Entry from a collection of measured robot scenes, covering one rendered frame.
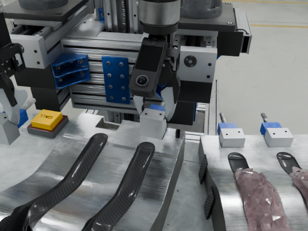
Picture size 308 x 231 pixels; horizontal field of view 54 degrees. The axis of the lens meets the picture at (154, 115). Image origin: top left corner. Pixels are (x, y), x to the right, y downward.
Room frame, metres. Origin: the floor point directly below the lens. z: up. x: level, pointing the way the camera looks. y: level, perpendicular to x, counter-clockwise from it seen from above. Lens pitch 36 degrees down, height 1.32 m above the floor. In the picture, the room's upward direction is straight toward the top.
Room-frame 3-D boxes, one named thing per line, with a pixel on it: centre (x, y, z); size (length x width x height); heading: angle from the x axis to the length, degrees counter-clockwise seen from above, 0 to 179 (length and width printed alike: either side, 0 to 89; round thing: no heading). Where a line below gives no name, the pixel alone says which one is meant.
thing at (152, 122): (0.57, -0.01, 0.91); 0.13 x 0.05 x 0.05; 164
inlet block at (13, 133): (0.53, 0.30, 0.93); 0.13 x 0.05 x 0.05; 164
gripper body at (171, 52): (0.56, -0.01, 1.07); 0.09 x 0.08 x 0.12; 164
